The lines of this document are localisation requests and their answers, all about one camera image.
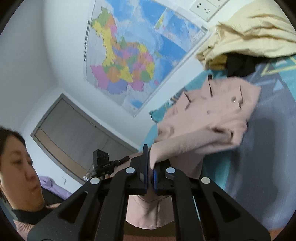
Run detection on mustard garment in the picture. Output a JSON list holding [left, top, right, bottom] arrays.
[[208, 54, 229, 70]]

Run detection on person's torso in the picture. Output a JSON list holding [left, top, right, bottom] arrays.
[[10, 190, 176, 241]]

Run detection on cream garment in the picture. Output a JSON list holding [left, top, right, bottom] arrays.
[[196, 0, 296, 70]]

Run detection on teal grey patterned bed sheet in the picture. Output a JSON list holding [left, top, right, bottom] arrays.
[[149, 54, 296, 232]]

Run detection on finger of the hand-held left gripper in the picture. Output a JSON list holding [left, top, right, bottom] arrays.
[[110, 156, 130, 166]]

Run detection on grey sliding door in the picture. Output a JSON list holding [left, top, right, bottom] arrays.
[[31, 93, 139, 186]]

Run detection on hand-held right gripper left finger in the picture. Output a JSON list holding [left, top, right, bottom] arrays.
[[27, 144, 149, 241]]

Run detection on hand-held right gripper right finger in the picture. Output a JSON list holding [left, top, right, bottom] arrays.
[[153, 162, 271, 241]]

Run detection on pink garment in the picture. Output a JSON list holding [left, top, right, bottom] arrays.
[[125, 74, 262, 230]]

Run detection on colourful wall map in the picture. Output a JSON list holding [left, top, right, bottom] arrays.
[[83, 0, 213, 117]]

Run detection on black garment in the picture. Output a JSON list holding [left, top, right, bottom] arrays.
[[225, 53, 257, 78]]

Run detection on purple cloth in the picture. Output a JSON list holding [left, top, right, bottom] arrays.
[[38, 176, 72, 200]]

